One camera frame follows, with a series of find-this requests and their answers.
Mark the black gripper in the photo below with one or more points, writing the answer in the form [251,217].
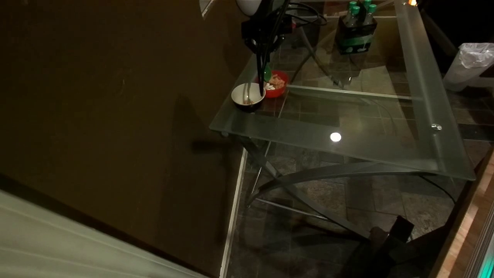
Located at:
[268,32]

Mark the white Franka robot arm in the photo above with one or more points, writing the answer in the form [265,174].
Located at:
[253,4]

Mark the pink-red plastic bowl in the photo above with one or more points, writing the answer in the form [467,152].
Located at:
[280,86]

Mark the white ceramic bowl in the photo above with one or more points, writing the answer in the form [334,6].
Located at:
[248,95]

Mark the brown square cereal pile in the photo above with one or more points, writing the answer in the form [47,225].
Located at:
[277,80]

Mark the dark green bottle carton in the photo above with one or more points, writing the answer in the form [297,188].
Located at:
[356,38]

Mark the green cap clear bottle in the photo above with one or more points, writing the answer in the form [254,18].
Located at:
[353,7]
[368,6]

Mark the glass desk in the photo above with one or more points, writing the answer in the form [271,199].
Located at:
[288,177]

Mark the black floor stand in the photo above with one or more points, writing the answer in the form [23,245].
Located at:
[387,248]

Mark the white panel door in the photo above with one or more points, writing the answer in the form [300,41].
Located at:
[63,240]

